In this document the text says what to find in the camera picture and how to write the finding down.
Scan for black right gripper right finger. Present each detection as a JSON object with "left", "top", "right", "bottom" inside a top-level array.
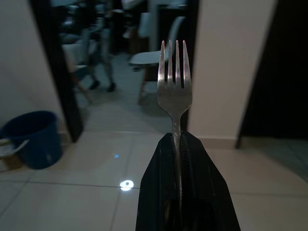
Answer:
[{"left": 180, "top": 131, "right": 242, "bottom": 231}]

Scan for cardboard box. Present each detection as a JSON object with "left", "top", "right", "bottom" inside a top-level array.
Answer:
[{"left": 0, "top": 138, "right": 30, "bottom": 173}]

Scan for black door frame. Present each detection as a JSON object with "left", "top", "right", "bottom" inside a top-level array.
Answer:
[{"left": 28, "top": 0, "right": 200, "bottom": 143}]

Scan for white chair wooden legs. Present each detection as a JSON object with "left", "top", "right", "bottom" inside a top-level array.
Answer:
[{"left": 128, "top": 15, "right": 187, "bottom": 105}]

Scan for blue plastic bucket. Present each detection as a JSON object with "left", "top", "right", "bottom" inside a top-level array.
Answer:
[{"left": 0, "top": 110, "right": 64, "bottom": 170}]

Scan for metal fork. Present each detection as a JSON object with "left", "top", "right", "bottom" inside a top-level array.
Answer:
[{"left": 156, "top": 39, "right": 193, "bottom": 217}]

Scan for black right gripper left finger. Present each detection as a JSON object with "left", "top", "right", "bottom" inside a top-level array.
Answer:
[{"left": 135, "top": 133, "right": 181, "bottom": 231}]

